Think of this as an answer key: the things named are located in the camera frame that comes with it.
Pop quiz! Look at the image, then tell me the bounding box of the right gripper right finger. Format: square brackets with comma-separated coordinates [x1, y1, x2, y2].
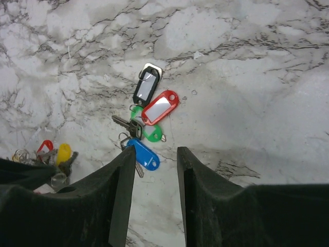
[177, 147, 328, 246]

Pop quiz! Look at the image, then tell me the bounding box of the metal key holder red handle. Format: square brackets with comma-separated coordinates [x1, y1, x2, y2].
[10, 148, 79, 193]

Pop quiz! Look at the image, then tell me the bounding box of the yellow key tag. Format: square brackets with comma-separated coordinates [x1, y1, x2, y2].
[56, 143, 71, 166]

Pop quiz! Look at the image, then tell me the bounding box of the small red key tag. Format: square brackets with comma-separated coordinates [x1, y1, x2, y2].
[36, 139, 53, 155]

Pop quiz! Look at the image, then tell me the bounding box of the blue key tag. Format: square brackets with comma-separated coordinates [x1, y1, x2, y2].
[126, 138, 160, 171]

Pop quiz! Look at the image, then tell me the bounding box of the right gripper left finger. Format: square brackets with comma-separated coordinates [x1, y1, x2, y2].
[1, 147, 136, 246]

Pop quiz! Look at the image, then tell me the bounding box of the silver key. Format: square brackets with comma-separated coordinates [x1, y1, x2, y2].
[112, 115, 143, 140]

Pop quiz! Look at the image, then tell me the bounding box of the black key tag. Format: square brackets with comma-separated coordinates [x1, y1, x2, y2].
[133, 63, 162, 108]

